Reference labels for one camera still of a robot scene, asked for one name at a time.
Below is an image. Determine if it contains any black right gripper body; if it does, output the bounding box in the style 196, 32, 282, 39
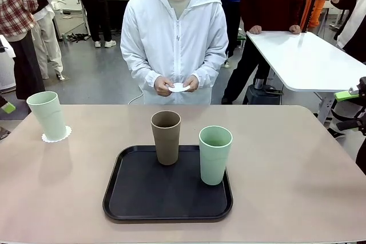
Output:
357, 77, 366, 135

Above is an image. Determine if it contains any tall pale green cup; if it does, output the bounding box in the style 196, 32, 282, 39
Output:
26, 91, 68, 141
198, 125, 233, 186

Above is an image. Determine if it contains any white scalloped paper coaster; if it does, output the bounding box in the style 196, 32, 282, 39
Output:
41, 125, 73, 143
168, 82, 191, 93

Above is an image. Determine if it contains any tall brown cup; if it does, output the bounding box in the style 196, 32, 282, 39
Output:
150, 111, 182, 166

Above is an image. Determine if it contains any person's left forearm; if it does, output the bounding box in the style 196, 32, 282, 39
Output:
194, 52, 229, 88

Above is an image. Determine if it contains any person's right forearm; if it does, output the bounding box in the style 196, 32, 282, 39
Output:
121, 52, 162, 87

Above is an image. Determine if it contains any person's left hand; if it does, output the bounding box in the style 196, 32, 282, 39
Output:
182, 74, 200, 93

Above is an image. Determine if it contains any person's right hand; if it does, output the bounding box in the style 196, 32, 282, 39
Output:
153, 75, 174, 97

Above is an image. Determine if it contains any white cylindrical air purifier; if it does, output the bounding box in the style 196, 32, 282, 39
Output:
0, 34, 17, 92

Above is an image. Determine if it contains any white side table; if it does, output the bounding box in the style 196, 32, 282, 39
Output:
242, 30, 366, 125

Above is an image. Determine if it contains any person in black white coat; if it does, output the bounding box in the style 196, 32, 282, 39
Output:
324, 0, 366, 63

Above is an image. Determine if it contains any person in beige trousers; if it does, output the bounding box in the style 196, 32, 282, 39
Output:
24, 0, 66, 81

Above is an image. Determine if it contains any person in orange trousers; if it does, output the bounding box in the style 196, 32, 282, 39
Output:
300, 0, 327, 27

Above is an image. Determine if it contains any person in plaid shirt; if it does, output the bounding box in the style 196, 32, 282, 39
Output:
0, 0, 46, 101

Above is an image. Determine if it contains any black stand pole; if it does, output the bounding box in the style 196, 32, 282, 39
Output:
303, 0, 325, 32

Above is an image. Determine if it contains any person in black clothes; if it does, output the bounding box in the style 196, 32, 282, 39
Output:
70, 0, 117, 49

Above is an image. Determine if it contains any black plastic tray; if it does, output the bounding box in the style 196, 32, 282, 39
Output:
102, 145, 234, 222

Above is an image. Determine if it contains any person in white jacket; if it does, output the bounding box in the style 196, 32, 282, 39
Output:
120, 0, 229, 105

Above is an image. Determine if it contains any black braided cable sleeve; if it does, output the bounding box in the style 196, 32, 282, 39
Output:
355, 141, 366, 176

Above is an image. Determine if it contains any black straps bundle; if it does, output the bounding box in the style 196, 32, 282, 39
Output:
66, 33, 91, 42

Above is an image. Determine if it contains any white floor cable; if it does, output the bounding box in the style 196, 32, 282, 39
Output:
128, 88, 144, 105

